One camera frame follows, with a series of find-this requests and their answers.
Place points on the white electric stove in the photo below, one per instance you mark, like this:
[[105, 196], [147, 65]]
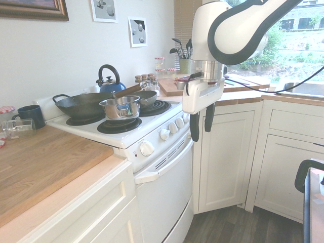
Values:
[[126, 138]]

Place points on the small jar with red lid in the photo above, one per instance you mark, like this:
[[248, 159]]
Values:
[[171, 73], [159, 73]]

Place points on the white oven door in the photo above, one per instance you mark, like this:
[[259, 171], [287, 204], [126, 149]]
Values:
[[164, 197]]

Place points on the black spatula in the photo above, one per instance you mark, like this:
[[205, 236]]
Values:
[[176, 41]]

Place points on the metal tin can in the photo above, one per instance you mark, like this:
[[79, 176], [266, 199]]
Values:
[[180, 84]]

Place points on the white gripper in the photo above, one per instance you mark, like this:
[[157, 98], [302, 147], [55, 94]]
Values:
[[196, 100]]

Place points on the empty clear glass jar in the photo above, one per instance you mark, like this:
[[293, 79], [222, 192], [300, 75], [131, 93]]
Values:
[[19, 129]]

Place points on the white burner knob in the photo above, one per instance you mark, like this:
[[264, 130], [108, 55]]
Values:
[[186, 118], [180, 122], [173, 128], [165, 134]]

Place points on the black wok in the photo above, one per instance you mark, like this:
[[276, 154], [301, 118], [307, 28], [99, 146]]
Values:
[[81, 105]]

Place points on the glass shaker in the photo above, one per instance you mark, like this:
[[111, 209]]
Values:
[[144, 86], [155, 87]]

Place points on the black ladle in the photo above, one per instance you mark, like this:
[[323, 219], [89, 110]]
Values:
[[173, 50]]

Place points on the black slotted turner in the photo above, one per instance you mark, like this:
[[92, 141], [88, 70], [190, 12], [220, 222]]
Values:
[[189, 46]]

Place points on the grey shapes poster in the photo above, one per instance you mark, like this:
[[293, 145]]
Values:
[[104, 10], [138, 31]]

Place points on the white counter cabinet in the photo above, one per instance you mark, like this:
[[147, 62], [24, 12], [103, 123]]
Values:
[[83, 210]]

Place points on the framed painting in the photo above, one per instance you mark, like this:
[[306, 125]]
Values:
[[30, 8]]

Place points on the loose red checkered lid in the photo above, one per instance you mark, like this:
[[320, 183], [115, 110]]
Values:
[[2, 143]]

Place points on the steel kitchen sink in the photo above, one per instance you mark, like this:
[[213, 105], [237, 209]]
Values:
[[303, 88]]

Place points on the tall jar with red lid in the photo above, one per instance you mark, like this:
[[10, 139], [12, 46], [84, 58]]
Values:
[[159, 63]]

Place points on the large white oven knob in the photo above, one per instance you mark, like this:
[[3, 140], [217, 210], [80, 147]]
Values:
[[146, 149]]

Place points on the white corner cabinet door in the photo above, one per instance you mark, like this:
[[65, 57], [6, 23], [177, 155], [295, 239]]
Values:
[[225, 157]]

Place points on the wooden cutting board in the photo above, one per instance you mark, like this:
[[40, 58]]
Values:
[[170, 88]]

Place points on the dark blue mug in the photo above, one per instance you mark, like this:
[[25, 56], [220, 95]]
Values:
[[31, 115]]

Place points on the utensil holder with utensils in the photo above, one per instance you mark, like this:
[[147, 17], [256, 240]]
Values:
[[183, 22]]

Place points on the jar with red checkered lid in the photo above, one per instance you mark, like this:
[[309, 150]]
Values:
[[6, 112]]

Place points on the white sink cabinet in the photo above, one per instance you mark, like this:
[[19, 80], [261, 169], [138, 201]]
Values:
[[288, 172]]

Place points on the stainless steel saucepan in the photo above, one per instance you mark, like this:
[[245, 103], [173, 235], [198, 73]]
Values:
[[121, 108]]

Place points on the spice jar with cork lid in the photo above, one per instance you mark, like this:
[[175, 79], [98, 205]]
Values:
[[138, 79], [151, 76], [144, 77]]

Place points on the black coil burner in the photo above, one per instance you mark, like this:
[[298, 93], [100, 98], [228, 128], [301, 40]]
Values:
[[119, 126], [158, 107], [76, 122]]

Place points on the green utensil holder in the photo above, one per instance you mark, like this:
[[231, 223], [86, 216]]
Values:
[[185, 66]]

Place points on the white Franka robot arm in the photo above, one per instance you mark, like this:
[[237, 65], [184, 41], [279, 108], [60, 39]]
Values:
[[227, 27]]

